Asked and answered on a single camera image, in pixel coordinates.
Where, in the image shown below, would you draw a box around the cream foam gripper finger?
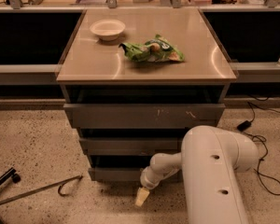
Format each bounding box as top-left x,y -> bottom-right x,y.
134,187 -> 150,207

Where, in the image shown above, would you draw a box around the grey bottom drawer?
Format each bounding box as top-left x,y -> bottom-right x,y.
87,155 -> 183,183

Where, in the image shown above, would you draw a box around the grey drawer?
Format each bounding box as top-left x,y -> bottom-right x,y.
63,104 -> 225,129
79,137 -> 182,156
87,155 -> 183,183

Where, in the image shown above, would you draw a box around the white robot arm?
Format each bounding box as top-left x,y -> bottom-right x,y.
135,126 -> 259,224

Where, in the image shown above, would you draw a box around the grey middle drawer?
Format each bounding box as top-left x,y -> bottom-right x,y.
79,137 -> 182,156

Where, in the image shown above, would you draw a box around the grey drawer cabinet with top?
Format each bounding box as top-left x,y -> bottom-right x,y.
57,7 -> 235,179

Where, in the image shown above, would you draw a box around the grey top drawer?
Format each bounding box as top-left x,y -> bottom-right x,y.
63,104 -> 225,129

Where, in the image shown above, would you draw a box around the metal hooked rod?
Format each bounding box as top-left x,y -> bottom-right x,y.
0,175 -> 83,206

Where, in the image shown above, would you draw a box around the black wheeled stand leg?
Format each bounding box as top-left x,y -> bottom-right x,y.
0,167 -> 21,186

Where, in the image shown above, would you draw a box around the green chip bag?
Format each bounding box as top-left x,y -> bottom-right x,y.
119,35 -> 185,63

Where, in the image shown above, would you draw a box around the white paper bowl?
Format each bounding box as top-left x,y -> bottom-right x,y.
90,20 -> 126,41

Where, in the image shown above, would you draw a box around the black power adapter with cable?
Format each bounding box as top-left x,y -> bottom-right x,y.
236,102 -> 280,196

